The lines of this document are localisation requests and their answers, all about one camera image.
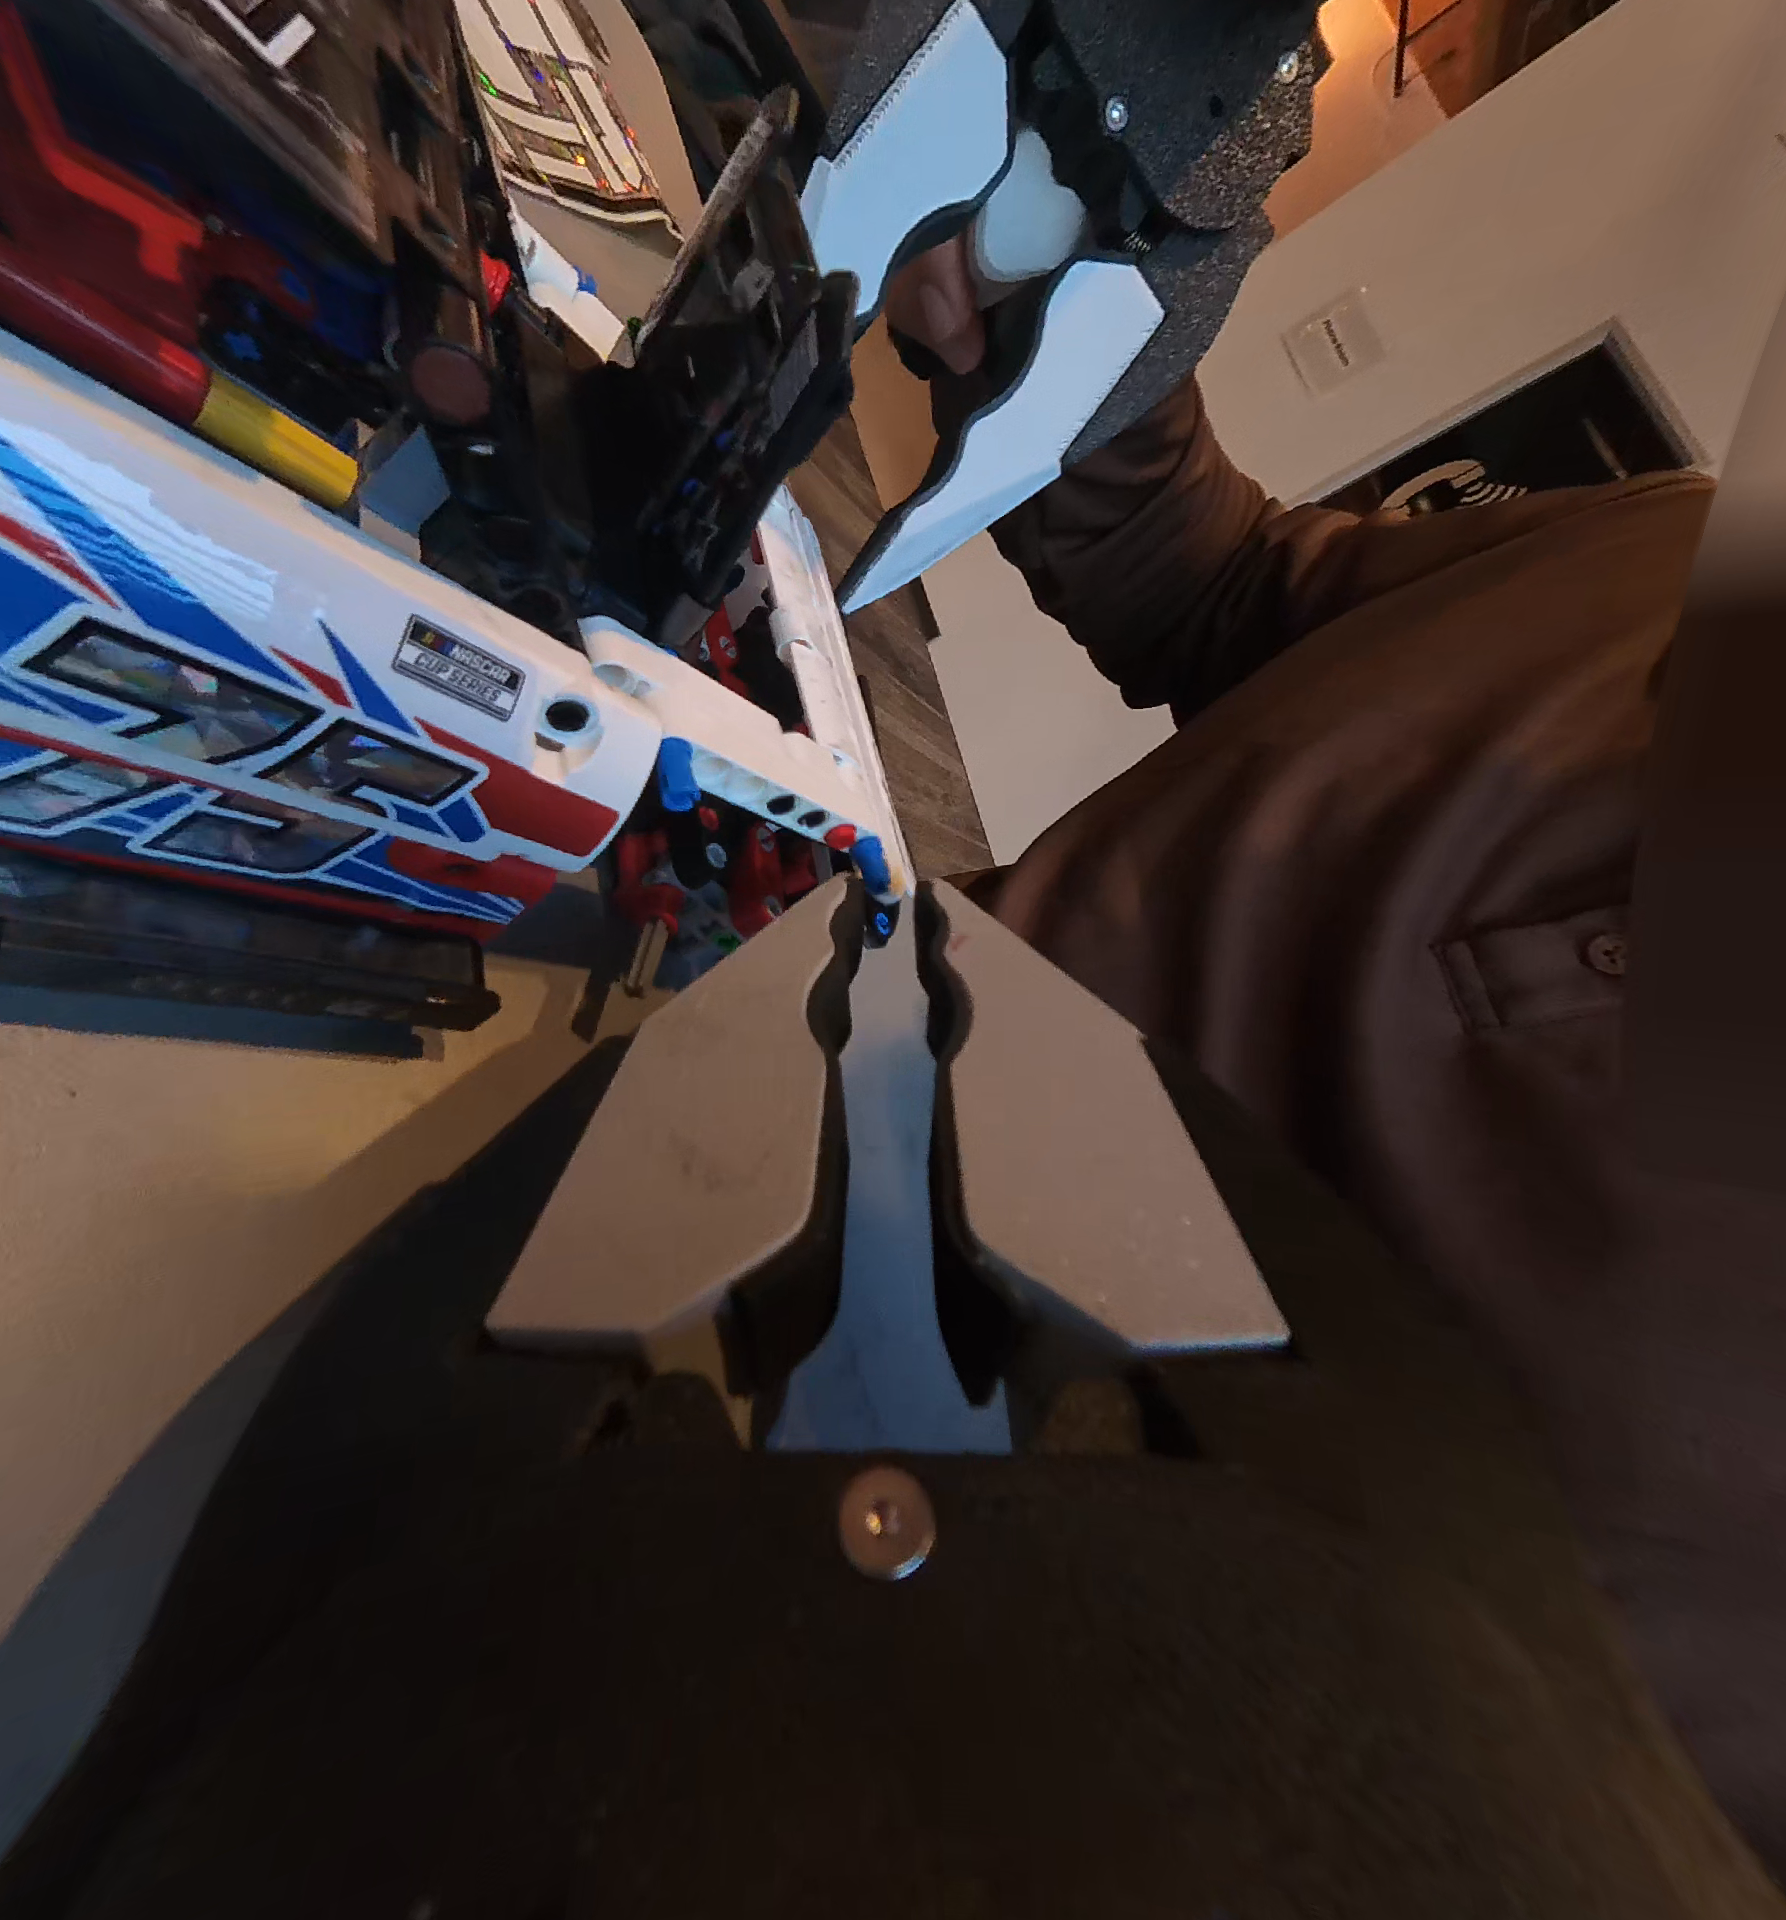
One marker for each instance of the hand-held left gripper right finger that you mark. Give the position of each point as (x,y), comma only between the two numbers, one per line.
(1103,1186)

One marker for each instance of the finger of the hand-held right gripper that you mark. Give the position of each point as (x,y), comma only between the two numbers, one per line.
(922,133)
(1059,374)

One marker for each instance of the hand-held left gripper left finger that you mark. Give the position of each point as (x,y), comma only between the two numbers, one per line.
(683,1169)

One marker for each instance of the toy brick race car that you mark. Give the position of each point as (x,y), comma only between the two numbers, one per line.
(234,570)

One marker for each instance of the person's right forearm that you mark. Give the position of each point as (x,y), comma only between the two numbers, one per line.
(1177,570)

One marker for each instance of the grey desk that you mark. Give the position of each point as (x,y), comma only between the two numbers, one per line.
(160,1199)

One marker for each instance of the person's right hand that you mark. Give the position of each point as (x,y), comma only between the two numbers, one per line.
(945,307)

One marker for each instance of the holographic sticker sheet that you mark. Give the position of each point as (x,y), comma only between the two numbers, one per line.
(562,106)

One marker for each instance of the black phone symbol panel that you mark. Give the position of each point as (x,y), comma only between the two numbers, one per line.
(1555,434)

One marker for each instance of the white wall sign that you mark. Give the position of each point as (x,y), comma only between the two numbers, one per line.
(1336,338)

